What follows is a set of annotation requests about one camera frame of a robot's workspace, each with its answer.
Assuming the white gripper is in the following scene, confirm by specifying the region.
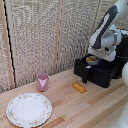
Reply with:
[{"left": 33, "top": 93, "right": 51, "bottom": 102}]
[{"left": 86, "top": 46, "right": 117, "bottom": 70}]

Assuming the white bowl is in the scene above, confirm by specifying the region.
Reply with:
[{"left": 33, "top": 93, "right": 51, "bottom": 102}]
[{"left": 85, "top": 55, "right": 100, "bottom": 66}]

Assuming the yellow food piece in bowl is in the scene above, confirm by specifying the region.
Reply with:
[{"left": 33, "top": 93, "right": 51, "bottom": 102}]
[{"left": 87, "top": 56, "right": 98, "bottom": 62}]

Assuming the pink cup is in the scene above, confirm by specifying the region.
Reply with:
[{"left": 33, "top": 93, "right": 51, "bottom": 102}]
[{"left": 36, "top": 72, "right": 51, "bottom": 93}]

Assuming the beige woven folding screen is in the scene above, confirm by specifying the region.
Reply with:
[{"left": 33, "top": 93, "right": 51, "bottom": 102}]
[{"left": 0, "top": 0, "right": 128, "bottom": 94}]

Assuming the white plate with floral rim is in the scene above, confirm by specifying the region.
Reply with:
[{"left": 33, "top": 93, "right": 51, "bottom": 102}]
[{"left": 5, "top": 92, "right": 53, "bottom": 128}]

